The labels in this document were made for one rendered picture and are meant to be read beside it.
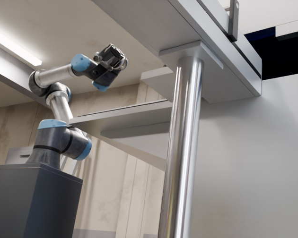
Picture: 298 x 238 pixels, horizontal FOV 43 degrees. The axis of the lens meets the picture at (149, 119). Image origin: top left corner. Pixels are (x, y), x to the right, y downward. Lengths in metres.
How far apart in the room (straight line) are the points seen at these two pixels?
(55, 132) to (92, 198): 3.88
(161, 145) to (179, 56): 0.41
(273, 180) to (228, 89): 0.21
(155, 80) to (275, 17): 0.32
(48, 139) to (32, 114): 5.44
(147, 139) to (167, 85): 0.27
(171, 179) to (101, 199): 4.78
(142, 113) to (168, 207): 0.48
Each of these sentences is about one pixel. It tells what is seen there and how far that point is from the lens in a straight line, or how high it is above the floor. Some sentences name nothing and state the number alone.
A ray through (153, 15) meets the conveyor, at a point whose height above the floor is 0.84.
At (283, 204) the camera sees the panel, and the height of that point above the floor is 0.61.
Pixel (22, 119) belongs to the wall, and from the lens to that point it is 7.24.
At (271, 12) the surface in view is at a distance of 0.97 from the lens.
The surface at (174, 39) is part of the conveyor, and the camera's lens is 0.69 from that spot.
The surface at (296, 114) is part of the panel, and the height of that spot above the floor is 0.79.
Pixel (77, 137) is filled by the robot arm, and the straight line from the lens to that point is 1.74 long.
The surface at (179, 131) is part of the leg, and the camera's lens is 0.64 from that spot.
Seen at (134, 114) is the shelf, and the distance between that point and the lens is 1.07.
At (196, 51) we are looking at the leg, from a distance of 0.70.
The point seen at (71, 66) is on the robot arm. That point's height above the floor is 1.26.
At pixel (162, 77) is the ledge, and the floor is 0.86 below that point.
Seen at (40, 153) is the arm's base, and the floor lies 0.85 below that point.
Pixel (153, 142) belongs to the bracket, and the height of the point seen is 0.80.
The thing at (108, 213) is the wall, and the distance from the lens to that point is 5.27.
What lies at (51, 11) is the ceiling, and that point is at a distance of 4.65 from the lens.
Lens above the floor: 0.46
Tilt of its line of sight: 22 degrees up
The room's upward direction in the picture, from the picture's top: 8 degrees clockwise
